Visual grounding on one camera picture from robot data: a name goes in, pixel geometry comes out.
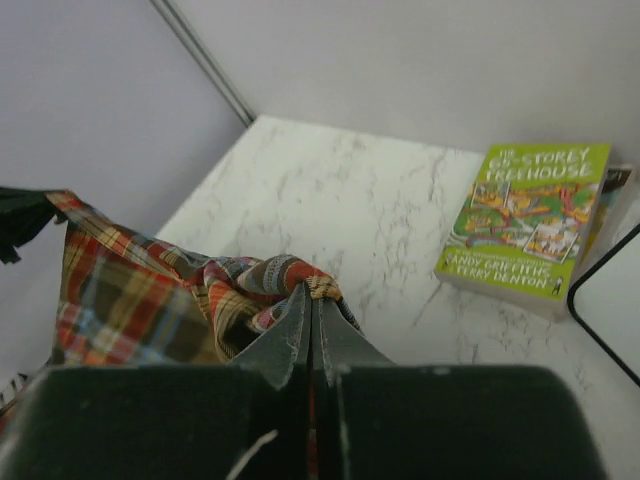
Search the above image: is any red brown plaid shirt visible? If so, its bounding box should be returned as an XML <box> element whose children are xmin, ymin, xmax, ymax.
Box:
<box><xmin>0</xmin><ymin>188</ymin><xmax>361</xmax><ymax>480</ymax></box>

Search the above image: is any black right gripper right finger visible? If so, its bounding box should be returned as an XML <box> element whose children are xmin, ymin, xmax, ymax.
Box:
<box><xmin>312</xmin><ymin>299</ymin><xmax>393</xmax><ymax>479</ymax></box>

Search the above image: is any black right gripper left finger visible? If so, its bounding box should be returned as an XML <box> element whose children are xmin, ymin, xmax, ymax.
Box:
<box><xmin>227</xmin><ymin>285</ymin><xmax>312</xmax><ymax>479</ymax></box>

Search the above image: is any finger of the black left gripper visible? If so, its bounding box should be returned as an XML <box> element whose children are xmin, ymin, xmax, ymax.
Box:
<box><xmin>0</xmin><ymin>187</ymin><xmax>55</xmax><ymax>264</ymax></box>

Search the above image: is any black framed whiteboard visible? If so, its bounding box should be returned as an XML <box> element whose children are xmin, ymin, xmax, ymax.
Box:
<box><xmin>568</xmin><ymin>227</ymin><xmax>640</xmax><ymax>383</ymax></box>

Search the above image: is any green treehouse paperback book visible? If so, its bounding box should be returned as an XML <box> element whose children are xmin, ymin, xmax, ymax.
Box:
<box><xmin>435</xmin><ymin>144</ymin><xmax>637</xmax><ymax>318</ymax></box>

